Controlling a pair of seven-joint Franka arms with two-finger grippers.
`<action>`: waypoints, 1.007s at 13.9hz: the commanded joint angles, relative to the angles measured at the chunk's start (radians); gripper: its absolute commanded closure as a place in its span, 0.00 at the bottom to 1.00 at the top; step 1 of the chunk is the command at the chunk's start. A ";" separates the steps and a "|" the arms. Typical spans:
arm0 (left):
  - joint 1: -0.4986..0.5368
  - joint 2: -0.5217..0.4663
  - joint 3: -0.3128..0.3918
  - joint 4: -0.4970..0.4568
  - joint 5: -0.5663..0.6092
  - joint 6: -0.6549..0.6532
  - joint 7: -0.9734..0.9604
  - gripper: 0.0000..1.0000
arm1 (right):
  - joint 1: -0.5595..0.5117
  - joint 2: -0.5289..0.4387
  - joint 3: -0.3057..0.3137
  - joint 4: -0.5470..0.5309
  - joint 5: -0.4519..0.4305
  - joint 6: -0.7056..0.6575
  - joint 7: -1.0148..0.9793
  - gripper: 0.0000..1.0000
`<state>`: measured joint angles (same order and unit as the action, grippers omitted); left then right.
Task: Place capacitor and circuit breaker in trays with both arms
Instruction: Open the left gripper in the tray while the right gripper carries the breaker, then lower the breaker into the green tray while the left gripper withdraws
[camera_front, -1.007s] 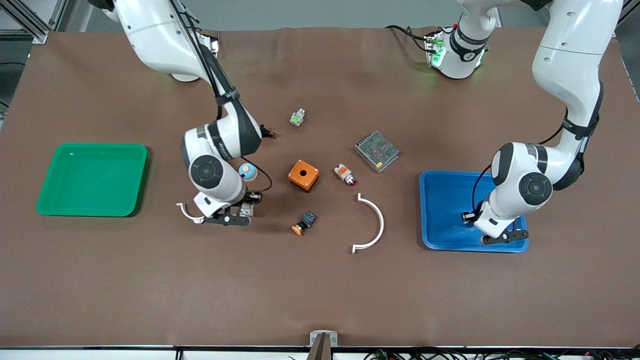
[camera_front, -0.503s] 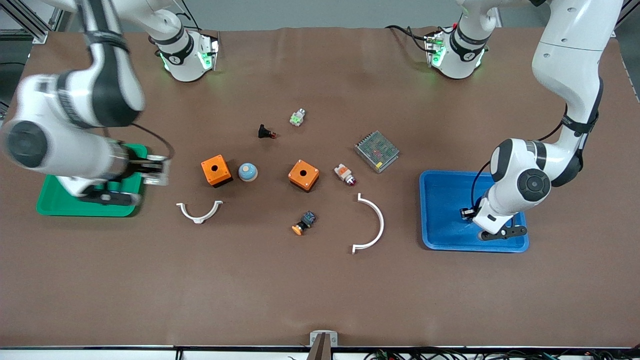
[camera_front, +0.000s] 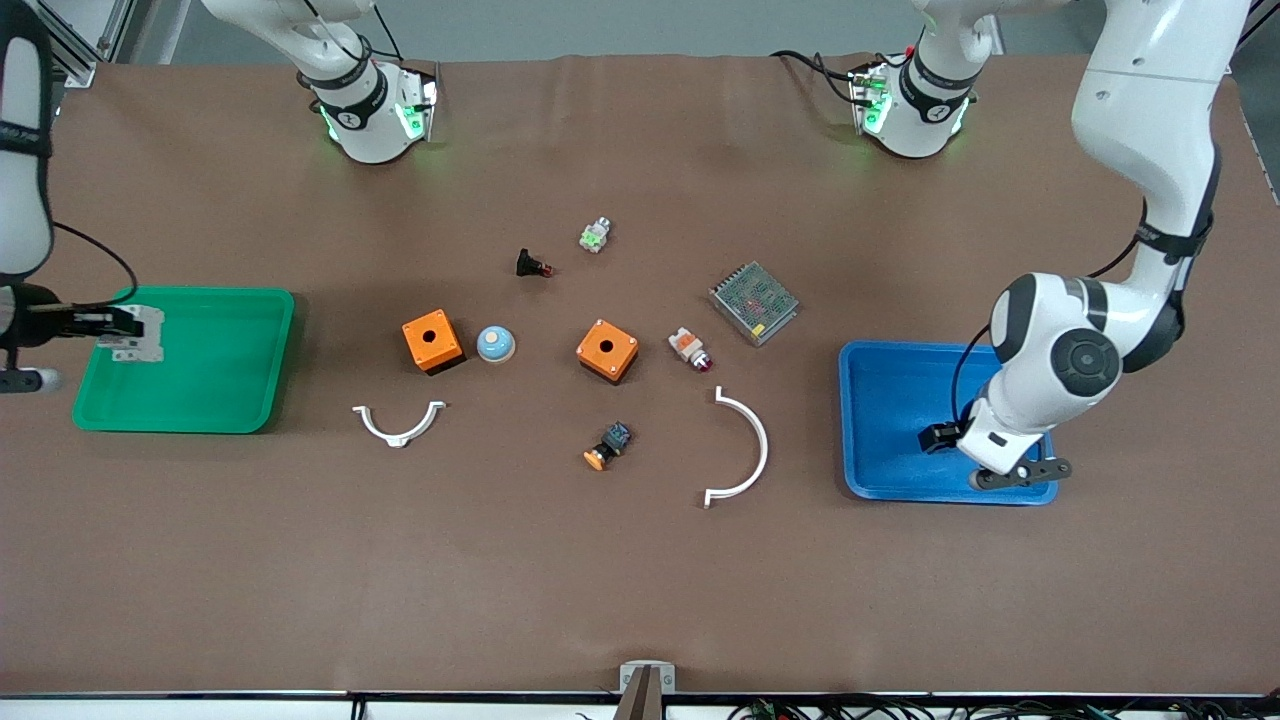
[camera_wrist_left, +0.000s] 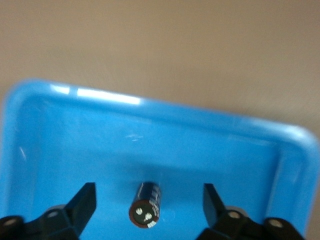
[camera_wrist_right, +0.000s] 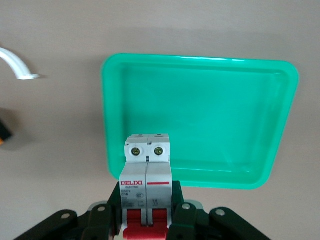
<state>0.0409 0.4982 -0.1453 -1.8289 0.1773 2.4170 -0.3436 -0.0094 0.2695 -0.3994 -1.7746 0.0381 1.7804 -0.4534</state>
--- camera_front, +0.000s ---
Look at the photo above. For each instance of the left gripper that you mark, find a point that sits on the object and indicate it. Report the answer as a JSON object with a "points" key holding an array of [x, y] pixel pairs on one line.
{"points": [[941, 438]]}

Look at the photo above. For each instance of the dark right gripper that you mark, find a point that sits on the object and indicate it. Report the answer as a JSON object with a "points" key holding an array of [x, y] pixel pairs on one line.
{"points": [[42, 324]]}

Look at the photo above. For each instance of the white grey circuit breaker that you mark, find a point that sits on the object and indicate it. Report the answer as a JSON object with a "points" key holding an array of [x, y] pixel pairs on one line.
{"points": [[148, 345]]}

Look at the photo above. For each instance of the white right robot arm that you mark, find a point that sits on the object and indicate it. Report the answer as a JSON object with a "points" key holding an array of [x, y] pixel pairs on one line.
{"points": [[365, 120]]}

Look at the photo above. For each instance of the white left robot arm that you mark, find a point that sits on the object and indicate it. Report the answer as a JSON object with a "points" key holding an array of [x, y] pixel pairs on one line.
{"points": [[1150, 100]]}

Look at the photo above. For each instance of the blue plastic tray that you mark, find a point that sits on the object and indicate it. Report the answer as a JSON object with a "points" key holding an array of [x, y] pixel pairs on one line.
{"points": [[900, 420]]}

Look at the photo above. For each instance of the green plastic tray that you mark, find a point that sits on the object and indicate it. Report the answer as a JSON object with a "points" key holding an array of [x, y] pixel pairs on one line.
{"points": [[210, 370]]}

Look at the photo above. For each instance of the large white curved pipe clamp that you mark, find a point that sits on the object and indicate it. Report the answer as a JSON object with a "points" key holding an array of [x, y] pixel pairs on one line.
{"points": [[763, 445]]}

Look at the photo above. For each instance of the metal mesh power supply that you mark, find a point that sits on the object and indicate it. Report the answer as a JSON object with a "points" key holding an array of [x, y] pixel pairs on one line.
{"points": [[754, 302]]}

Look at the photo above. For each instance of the small white curved pipe clamp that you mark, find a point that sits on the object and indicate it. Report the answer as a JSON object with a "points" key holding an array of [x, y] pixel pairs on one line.
{"points": [[398, 438]]}

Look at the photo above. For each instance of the orange button box with hole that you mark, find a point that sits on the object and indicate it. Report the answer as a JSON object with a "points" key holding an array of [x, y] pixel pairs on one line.
{"points": [[607, 350], [432, 340]]}

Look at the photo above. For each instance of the light blue dome buzzer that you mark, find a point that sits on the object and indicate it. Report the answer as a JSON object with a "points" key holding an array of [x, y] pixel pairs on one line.
{"points": [[496, 345]]}

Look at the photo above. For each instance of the black indicator lamp red lens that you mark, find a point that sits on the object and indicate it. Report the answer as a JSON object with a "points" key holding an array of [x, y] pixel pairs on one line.
{"points": [[528, 264]]}

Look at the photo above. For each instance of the red pushbutton switch orange block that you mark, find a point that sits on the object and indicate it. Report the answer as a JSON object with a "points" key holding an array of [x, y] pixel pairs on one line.
{"points": [[688, 346]]}

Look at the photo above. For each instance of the aluminium frame profile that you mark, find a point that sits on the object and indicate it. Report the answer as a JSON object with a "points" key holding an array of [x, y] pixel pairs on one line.
{"points": [[85, 40]]}

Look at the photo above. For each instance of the black switch with orange head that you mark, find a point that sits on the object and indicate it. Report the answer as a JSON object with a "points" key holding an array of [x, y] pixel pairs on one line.
{"points": [[612, 442]]}

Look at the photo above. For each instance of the metal table edge bracket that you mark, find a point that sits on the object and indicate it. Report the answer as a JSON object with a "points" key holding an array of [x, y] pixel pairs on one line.
{"points": [[647, 675]]}

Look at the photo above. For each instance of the white table edge rail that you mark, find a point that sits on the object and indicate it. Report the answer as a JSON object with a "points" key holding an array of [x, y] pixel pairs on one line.
{"points": [[200, 708]]}

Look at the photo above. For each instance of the white switch with green block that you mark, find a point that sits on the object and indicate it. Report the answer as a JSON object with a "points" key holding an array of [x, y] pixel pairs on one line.
{"points": [[595, 236]]}

